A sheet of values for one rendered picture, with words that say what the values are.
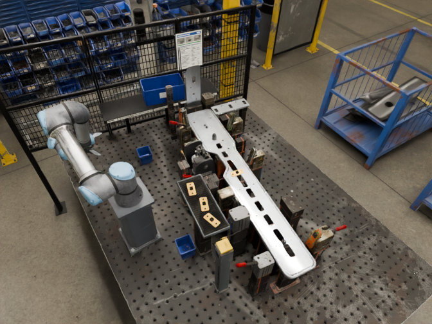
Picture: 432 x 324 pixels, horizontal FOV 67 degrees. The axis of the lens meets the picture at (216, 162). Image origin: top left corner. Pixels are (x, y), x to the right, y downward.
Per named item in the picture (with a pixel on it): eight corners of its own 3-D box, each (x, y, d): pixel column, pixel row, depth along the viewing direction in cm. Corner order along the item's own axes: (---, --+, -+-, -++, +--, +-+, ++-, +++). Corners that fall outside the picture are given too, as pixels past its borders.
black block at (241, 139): (246, 168, 246) (250, 140, 225) (234, 173, 243) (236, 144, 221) (242, 161, 251) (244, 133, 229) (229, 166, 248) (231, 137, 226)
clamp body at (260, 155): (262, 189, 233) (269, 155, 207) (247, 194, 229) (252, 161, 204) (256, 179, 238) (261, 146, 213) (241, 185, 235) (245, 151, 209)
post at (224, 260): (230, 288, 184) (234, 251, 151) (218, 294, 181) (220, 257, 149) (224, 276, 188) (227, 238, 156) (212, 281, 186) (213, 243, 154)
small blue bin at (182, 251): (197, 255, 197) (196, 248, 190) (181, 261, 194) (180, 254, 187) (189, 240, 204) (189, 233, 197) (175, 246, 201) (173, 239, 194)
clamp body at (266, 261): (269, 292, 183) (279, 263, 156) (251, 301, 179) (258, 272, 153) (260, 277, 188) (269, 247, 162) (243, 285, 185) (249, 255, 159)
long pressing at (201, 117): (323, 264, 164) (324, 263, 163) (285, 282, 157) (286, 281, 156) (210, 108, 248) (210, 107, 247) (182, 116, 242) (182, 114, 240)
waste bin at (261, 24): (291, 49, 513) (301, 0, 460) (266, 58, 494) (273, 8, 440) (270, 36, 541) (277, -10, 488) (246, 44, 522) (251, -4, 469)
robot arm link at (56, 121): (119, 189, 156) (62, 98, 161) (90, 206, 150) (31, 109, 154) (118, 195, 167) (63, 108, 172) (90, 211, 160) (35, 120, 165)
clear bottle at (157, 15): (163, 33, 235) (161, 5, 221) (155, 35, 233) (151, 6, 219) (161, 29, 239) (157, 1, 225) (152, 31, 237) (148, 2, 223)
